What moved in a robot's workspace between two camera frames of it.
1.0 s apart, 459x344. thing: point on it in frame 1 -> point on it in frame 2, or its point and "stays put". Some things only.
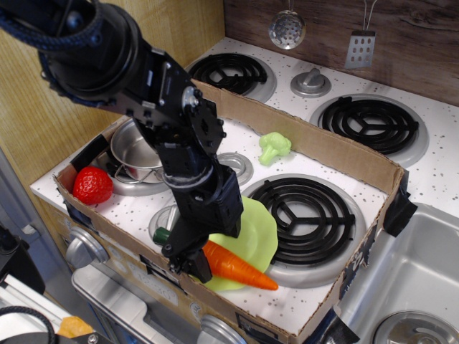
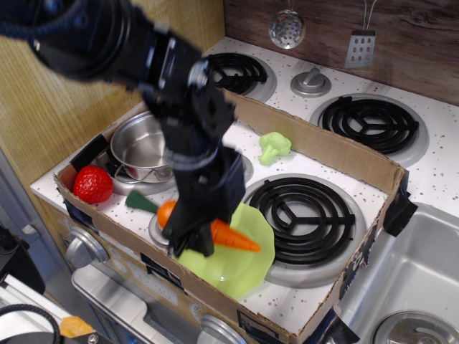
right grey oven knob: (215, 330) stays put
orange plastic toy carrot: (227, 264) -> (219, 231)
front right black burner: (321, 228) stays put
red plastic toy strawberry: (92, 185) stays put
